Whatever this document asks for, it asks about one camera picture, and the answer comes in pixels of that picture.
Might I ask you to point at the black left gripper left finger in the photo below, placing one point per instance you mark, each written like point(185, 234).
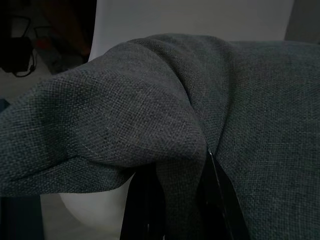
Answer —
point(142, 212)

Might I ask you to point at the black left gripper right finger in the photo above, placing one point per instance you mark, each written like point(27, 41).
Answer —
point(217, 205)

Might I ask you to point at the grey fabric pillow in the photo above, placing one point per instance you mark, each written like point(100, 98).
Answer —
point(140, 112)

